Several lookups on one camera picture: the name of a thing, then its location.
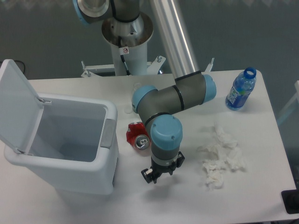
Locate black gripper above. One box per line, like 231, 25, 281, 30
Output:
141, 151, 185, 184

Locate crushed red soda can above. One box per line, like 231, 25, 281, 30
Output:
126, 122, 151, 157

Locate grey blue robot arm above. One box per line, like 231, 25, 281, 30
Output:
73, 0, 216, 183

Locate crumpled white tissue paper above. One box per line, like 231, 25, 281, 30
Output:
197, 123, 247, 190

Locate white bottle cap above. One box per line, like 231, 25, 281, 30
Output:
124, 106, 133, 114

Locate clear small water bottle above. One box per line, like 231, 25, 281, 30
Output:
132, 82, 142, 94

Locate white plastic trash bin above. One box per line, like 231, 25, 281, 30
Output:
0, 59, 119, 195

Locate blue plastic drink bottle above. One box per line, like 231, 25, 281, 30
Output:
225, 67, 256, 111

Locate black device at edge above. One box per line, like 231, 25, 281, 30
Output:
281, 189, 299, 214

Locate white furniture at right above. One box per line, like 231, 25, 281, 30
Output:
277, 80, 299, 126

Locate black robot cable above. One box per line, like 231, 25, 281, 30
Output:
118, 36, 131, 76

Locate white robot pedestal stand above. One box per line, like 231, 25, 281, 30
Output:
81, 11, 215, 77

